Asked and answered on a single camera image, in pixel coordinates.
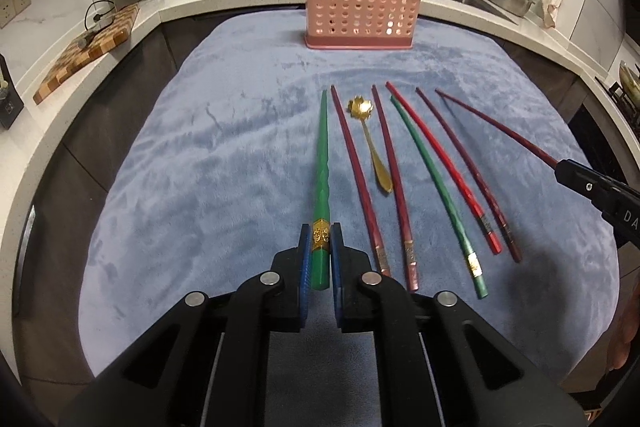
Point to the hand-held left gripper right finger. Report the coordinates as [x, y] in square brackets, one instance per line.
[337, 287]

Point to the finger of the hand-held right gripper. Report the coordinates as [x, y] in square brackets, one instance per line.
[580, 179]

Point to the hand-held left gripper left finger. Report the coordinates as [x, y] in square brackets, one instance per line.
[305, 287]

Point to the dark red chopstick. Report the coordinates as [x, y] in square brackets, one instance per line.
[392, 167]
[500, 127]
[352, 162]
[465, 162]

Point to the green chopstick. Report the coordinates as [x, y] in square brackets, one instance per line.
[321, 157]
[430, 167]

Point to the gold spoon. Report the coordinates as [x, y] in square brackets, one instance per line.
[376, 152]

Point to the bright red chopstick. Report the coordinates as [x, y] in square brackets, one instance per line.
[440, 152]

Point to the pink perforated utensil basket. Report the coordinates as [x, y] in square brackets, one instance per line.
[350, 7]

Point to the stove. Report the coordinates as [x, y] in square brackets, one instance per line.
[620, 104]

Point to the wok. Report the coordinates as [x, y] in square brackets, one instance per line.
[631, 82]

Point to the blue-grey fleece blanket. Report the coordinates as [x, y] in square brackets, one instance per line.
[225, 157]

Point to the checkered wooden cutting board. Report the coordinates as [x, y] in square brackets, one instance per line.
[95, 52]

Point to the kitchen knife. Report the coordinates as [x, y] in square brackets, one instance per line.
[92, 34]

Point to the black knife block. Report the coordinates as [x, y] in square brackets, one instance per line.
[9, 102]

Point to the wall socket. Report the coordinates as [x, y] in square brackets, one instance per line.
[6, 13]
[21, 0]

